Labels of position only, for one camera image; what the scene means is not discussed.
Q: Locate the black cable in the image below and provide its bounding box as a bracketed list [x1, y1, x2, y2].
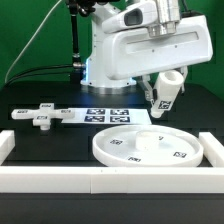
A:
[3, 64, 76, 88]

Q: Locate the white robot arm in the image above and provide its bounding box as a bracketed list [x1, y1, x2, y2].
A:
[81, 0, 213, 94]

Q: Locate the white round table top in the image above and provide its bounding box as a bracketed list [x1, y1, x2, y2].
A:
[92, 125, 204, 167]

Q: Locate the white front fence bar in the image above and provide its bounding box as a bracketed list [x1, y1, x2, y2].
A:
[0, 166, 224, 194]

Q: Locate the white cross-shaped table base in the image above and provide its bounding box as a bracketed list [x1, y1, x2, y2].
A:
[11, 103, 75, 131]

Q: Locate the white sheet with markers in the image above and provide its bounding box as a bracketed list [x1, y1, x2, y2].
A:
[62, 108, 151, 125]

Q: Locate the white left fence block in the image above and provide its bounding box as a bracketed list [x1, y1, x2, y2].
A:
[0, 130, 15, 166]

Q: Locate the white fence block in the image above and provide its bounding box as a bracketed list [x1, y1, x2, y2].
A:
[199, 132, 224, 168]
[0, 130, 15, 166]

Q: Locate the grey cable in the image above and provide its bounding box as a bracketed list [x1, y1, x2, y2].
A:
[3, 0, 64, 84]

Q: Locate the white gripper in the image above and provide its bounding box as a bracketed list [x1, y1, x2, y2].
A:
[102, 3, 213, 101]

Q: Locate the white right fence block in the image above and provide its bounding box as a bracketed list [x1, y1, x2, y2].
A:
[199, 132, 224, 168]

